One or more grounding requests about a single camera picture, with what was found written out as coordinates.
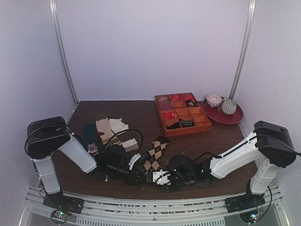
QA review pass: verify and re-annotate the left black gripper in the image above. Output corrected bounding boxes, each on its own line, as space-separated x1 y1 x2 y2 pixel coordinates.
107 164 150 186

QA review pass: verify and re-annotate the brown argyle sock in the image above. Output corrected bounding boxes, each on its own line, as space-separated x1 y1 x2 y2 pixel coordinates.
142 136 170 174

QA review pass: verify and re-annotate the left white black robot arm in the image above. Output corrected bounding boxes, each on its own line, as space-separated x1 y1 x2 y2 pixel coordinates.
24 116 141 209

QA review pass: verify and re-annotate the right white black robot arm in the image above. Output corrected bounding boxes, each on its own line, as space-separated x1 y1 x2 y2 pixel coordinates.
146 121 300 208

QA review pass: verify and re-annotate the striped beige brown sock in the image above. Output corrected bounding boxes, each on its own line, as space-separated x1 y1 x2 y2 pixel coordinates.
95 114 139 153

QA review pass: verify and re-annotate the dark teal cartoon sock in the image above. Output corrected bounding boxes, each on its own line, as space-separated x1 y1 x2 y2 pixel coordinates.
82 124 101 156

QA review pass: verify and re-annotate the black white striped rolled sock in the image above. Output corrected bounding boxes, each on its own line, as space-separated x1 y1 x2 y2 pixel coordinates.
179 119 194 128

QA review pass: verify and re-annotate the purple rolled sock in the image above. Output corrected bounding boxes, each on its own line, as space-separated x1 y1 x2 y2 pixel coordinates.
158 101 174 111

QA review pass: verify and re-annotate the wooden compartment tray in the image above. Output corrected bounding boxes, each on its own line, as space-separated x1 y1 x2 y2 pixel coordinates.
155 92 212 137

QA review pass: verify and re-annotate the black red rolled sock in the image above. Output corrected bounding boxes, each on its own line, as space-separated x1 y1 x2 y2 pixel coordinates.
185 99 198 108

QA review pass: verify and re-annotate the red round plate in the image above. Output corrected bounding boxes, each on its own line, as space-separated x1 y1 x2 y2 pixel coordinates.
201 99 244 125

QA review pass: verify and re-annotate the dotted white bowl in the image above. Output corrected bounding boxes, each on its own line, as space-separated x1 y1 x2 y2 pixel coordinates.
206 94 223 107

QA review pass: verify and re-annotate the striped white cup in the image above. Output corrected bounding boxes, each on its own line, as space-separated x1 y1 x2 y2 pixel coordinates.
222 98 237 115

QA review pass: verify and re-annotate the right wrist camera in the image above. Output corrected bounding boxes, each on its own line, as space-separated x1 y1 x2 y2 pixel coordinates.
168 154 195 177

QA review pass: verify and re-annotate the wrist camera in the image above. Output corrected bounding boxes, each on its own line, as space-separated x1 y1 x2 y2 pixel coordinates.
98 145 127 169
168 154 195 177

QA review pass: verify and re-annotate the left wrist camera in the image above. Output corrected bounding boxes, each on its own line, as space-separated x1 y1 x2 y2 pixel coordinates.
98 145 127 169

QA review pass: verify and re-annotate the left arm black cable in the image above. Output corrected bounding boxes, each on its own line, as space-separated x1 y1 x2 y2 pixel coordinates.
101 128 144 161

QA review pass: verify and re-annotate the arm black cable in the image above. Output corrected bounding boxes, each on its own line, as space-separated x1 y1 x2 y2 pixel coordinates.
101 128 144 161
258 134 301 222

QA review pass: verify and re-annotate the aluminium front rail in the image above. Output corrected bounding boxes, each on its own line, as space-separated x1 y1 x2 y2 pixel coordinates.
17 186 292 226

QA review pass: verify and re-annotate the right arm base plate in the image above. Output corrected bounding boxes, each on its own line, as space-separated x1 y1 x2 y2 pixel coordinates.
224 193 265 213

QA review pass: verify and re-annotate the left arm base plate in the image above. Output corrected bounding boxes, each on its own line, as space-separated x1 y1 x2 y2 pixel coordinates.
43 192 84 214

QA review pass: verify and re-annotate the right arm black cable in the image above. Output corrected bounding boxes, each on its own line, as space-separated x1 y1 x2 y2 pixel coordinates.
258 134 301 222

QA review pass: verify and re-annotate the right aluminium frame post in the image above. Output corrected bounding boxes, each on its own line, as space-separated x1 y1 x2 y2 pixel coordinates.
229 0 257 100

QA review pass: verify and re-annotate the aluminium frame post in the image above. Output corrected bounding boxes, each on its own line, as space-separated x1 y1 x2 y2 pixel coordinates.
229 0 257 100
49 0 79 105

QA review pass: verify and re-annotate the left aluminium frame post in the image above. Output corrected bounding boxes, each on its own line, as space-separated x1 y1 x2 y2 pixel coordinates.
49 0 79 105

